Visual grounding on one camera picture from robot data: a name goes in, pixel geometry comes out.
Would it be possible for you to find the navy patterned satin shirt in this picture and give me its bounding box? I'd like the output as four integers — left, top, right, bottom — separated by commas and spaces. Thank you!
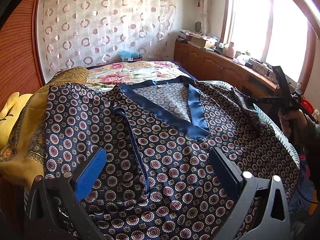
44, 76, 298, 239

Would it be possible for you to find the person's right hand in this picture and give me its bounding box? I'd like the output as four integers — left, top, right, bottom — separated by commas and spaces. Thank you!
278, 110, 308, 138

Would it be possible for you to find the green fern leaf sheet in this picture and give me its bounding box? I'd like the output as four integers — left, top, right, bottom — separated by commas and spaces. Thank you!
205, 80, 300, 169

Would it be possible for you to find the mustard patterned folded cloth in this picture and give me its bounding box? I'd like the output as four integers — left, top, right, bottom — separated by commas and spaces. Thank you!
1, 67, 88, 189

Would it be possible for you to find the pink ceramic jar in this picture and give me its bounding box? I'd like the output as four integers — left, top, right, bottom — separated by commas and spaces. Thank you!
223, 42, 235, 59

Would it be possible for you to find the wooden sideboard cabinet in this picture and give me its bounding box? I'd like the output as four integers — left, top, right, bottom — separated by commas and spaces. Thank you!
174, 41, 279, 98

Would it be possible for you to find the yellow plush toy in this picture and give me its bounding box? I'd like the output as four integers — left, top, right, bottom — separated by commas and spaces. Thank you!
1, 92, 32, 121

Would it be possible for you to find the cardboard box on cabinet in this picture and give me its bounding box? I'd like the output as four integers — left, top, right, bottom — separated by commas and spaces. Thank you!
188, 36, 217, 48

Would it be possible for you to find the floral bed blanket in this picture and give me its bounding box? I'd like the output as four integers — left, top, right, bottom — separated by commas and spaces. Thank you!
86, 61, 193, 92

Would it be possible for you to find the wooden slatted wardrobe door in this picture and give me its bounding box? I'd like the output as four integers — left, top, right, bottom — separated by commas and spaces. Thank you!
1, 0, 45, 107

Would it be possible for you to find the blue tissue pack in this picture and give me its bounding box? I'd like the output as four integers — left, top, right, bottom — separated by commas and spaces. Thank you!
119, 50, 142, 62

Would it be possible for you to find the circle patterned sheer curtain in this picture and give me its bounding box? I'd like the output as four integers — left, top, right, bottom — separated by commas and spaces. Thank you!
37, 0, 176, 81

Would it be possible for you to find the window with wooden frame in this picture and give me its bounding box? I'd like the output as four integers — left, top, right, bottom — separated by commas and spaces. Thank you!
221, 0, 316, 91

